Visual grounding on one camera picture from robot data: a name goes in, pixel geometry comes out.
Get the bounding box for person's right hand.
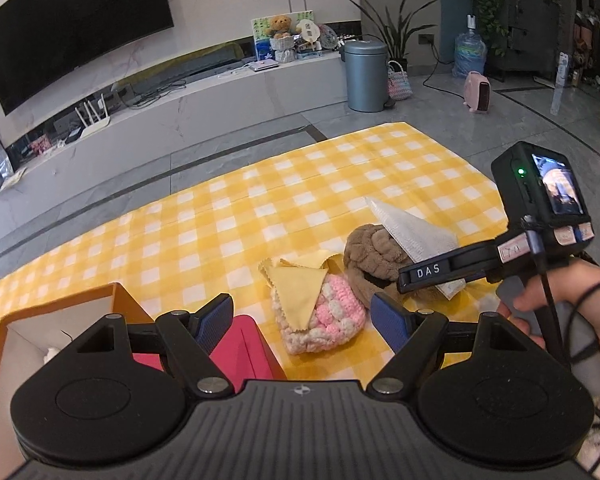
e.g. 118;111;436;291
496;264;600;376

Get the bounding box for brown knit hat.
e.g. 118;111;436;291
343;224;433;306

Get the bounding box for black hair tie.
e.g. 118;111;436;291
567;277;600;361

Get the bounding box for yellow checked tablecloth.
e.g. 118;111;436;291
0;122;513;386

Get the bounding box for pink space heater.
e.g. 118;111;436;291
462;71;495;115

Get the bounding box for grey trash can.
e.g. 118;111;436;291
343;40;388;113

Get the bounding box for white marble TV console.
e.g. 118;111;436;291
0;35;351;256

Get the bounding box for white wrapped pot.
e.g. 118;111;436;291
272;37;297;64

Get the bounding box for dark cabinet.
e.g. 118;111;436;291
500;0;566;83

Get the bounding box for white cloth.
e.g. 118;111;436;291
364;196;467;297

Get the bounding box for black television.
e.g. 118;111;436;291
0;0;175;116

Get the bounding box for black cables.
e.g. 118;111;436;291
125;80;187;108

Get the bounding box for red box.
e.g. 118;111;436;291
131;314;287;395

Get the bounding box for pink white crochet pouch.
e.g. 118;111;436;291
272;275;367;357

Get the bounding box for white standing device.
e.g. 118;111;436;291
550;52;571;116

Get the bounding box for white router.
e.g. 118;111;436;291
75;100;112;140

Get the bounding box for blue water bottle with pump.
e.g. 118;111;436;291
452;15;488;78

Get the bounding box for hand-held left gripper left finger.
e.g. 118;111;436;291
55;294;234;395

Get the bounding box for white round fan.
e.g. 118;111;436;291
296;19;322;43

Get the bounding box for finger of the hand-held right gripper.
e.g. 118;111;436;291
397;245;496;295

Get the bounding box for black floor cable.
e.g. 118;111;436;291
422;40;456;92

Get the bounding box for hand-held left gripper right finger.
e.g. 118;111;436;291
367;292;551;395

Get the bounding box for tall leafy plant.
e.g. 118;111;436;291
350;0;438;68

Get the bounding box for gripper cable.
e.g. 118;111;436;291
521;215;568;366

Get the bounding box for small teddy bear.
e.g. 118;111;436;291
270;15;293;41

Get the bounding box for orange cardboard box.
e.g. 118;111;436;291
0;282;156;480

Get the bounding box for green blue picture card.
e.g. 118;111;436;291
252;10;315;61

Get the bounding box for yellow cloth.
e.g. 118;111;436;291
258;255;342;329

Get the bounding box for pastel woven bag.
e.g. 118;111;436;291
387;60;412;103

